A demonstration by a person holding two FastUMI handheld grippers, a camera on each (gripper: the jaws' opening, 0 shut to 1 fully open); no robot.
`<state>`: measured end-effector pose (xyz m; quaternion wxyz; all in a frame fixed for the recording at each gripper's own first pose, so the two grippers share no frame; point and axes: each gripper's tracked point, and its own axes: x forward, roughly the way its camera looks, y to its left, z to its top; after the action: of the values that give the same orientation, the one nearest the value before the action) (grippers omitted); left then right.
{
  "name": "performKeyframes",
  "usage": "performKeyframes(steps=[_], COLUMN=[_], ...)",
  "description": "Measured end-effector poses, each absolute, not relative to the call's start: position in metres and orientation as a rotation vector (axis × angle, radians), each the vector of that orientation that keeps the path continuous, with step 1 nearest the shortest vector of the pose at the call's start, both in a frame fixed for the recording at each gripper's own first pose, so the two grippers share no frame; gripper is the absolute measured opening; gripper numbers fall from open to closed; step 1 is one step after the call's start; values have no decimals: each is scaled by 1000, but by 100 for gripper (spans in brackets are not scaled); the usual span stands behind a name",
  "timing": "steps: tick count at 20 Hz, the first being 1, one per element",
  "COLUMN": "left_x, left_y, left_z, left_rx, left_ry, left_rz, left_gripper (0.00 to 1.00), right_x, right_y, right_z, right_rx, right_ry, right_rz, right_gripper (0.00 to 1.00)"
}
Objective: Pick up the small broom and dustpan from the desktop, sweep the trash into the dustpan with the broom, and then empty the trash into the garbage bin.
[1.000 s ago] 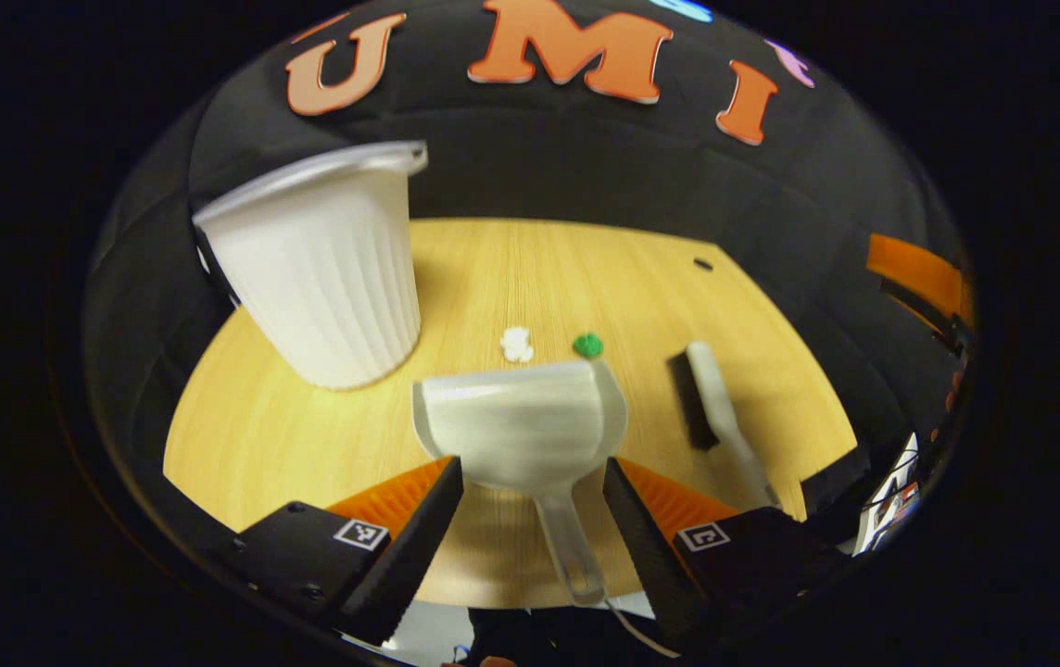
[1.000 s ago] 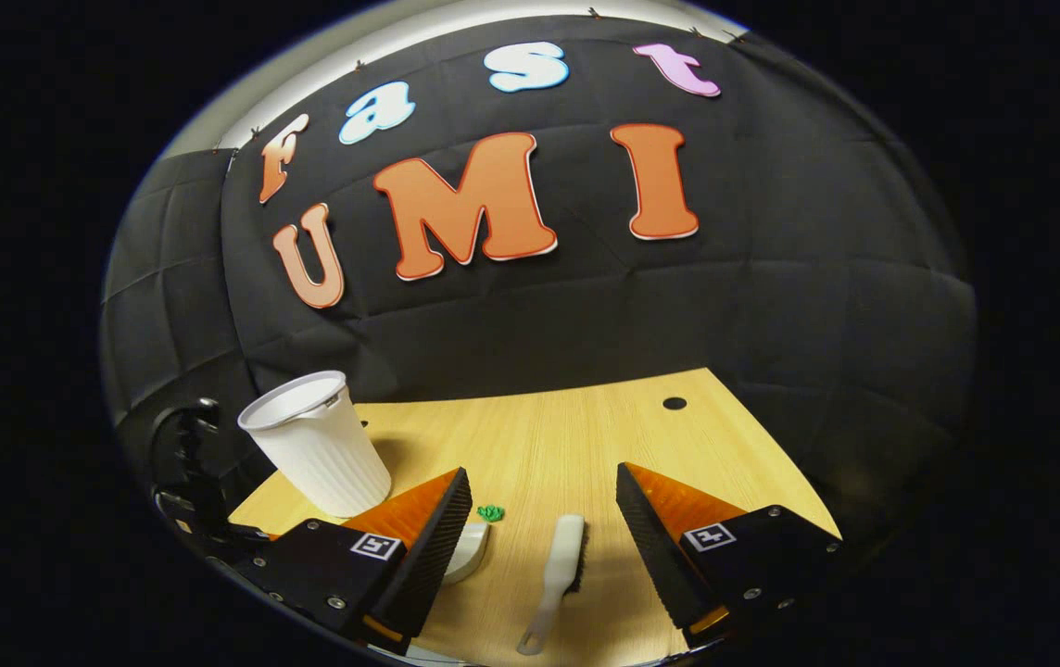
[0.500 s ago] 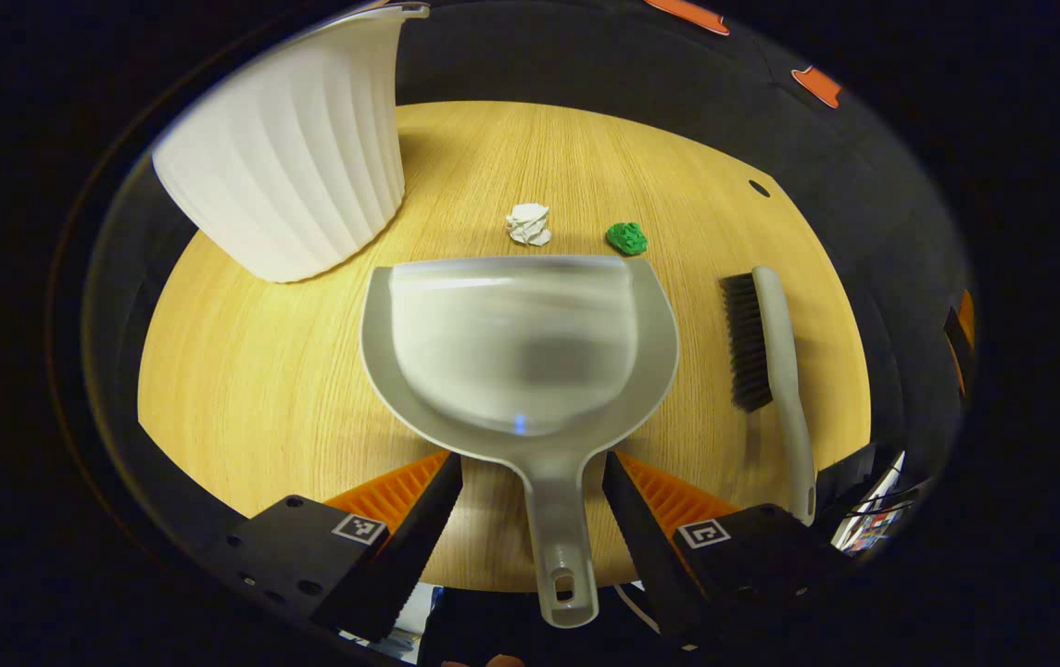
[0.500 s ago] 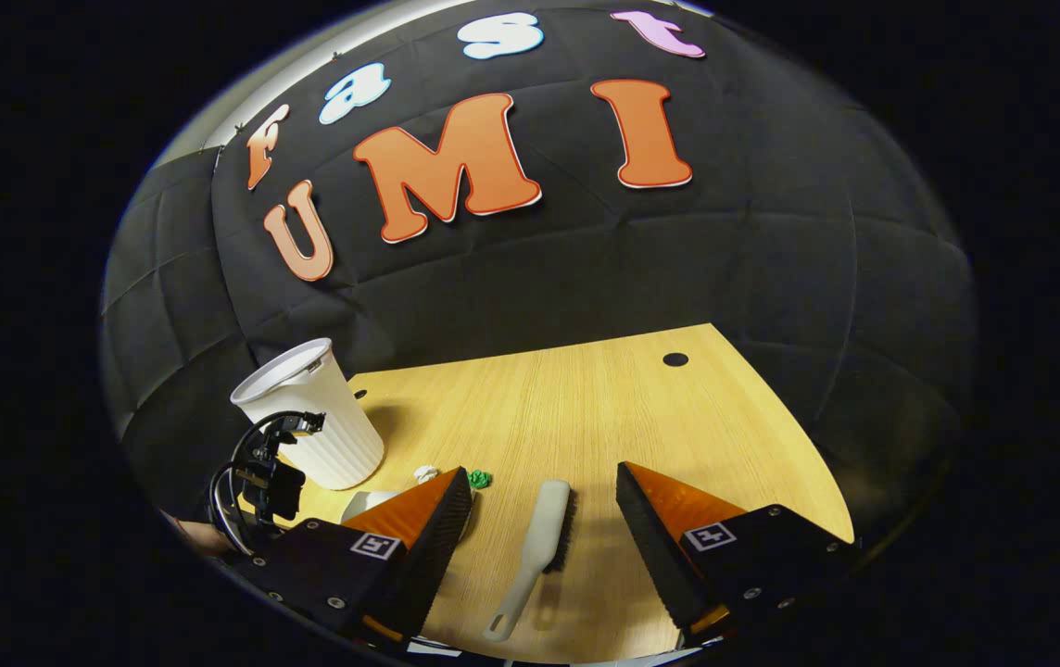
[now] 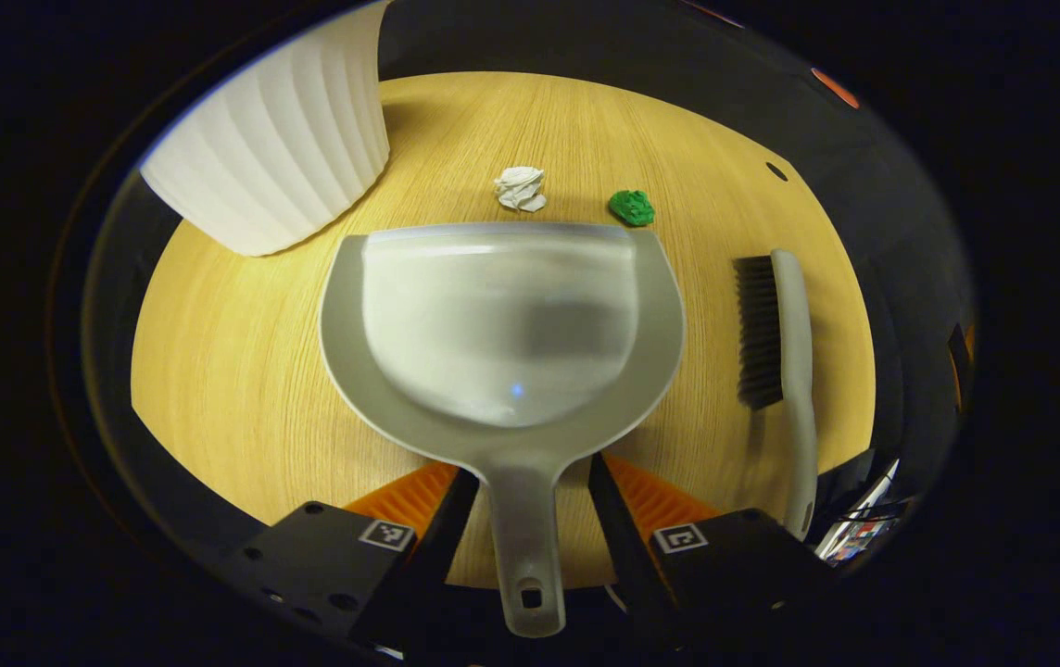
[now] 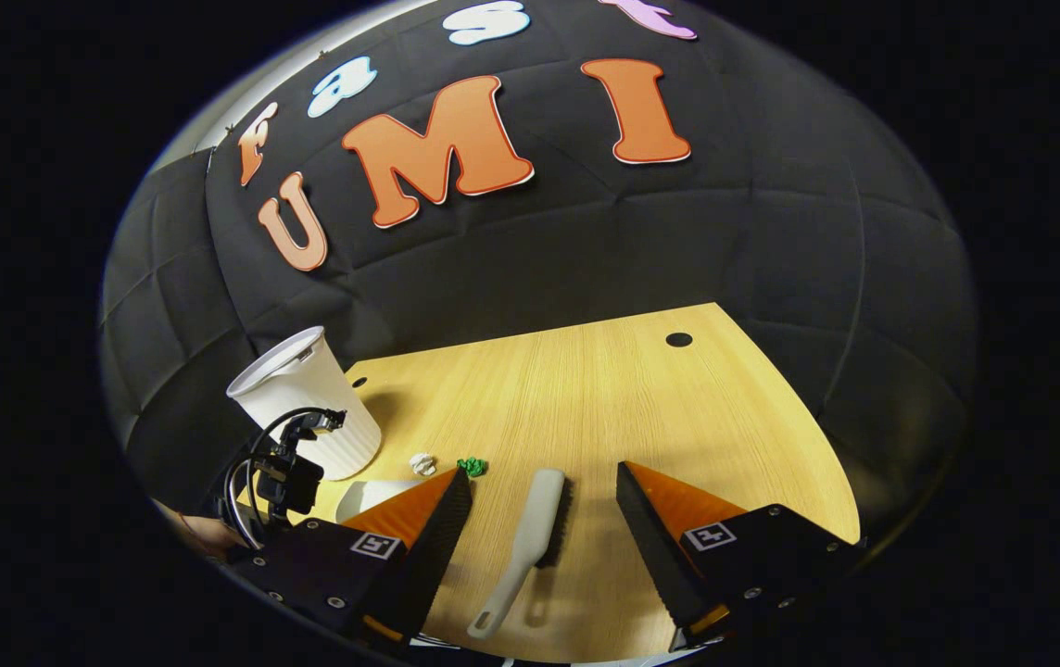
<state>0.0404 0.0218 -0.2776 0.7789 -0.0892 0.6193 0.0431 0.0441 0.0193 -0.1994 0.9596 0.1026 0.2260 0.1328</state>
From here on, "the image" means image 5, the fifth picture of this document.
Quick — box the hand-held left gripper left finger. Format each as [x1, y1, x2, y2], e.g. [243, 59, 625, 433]
[220, 460, 482, 661]

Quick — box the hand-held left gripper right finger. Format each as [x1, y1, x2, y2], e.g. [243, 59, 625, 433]
[587, 451, 837, 649]

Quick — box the small grey broom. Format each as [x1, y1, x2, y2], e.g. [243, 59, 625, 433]
[734, 248, 818, 543]

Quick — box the grey plastic dustpan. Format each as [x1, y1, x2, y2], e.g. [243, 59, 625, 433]
[319, 220, 687, 640]

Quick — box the green paper ball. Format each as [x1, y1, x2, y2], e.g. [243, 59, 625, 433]
[608, 189, 656, 228]

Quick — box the white paper ball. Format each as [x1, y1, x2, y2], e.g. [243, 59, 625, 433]
[493, 166, 549, 213]

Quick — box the white ribbed garbage bin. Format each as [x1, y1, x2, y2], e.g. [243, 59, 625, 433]
[139, 0, 392, 258]

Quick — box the wooden desktop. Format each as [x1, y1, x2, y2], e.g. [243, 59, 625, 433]
[130, 71, 877, 591]

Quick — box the white side table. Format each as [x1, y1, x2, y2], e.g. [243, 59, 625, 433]
[813, 456, 909, 566]

